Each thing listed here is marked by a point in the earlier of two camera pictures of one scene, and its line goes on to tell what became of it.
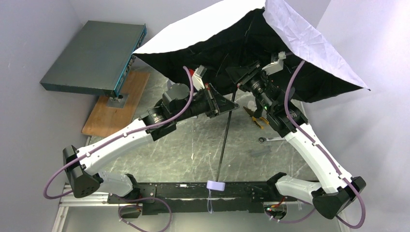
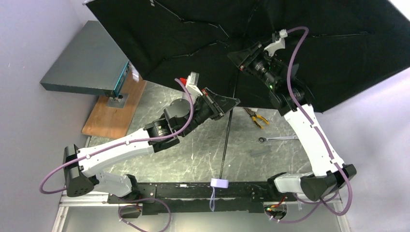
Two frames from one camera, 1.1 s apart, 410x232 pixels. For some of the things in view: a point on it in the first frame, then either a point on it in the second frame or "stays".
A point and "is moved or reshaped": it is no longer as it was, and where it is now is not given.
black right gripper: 249,76 → 251,60
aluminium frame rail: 97,199 stays
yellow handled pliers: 251,114 stays
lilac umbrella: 252,34 is moved or reshaped
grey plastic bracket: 260,151 stays
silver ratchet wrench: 263,140 stays
